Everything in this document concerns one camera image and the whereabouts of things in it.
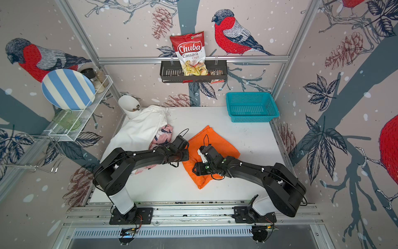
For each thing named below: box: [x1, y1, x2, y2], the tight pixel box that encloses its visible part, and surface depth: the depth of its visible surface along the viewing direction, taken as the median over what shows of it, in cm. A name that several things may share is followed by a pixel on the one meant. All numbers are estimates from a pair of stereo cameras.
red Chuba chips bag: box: [169, 31, 209, 77], surface depth 83 cm
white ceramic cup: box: [118, 94, 141, 119], surface depth 112 cm
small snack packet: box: [206, 69, 224, 76], surface depth 93 cm
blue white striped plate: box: [41, 68, 96, 112], surface depth 74 cm
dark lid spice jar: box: [80, 67, 105, 94], surface depth 83 cm
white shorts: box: [99, 105, 170, 164], surface depth 102 cm
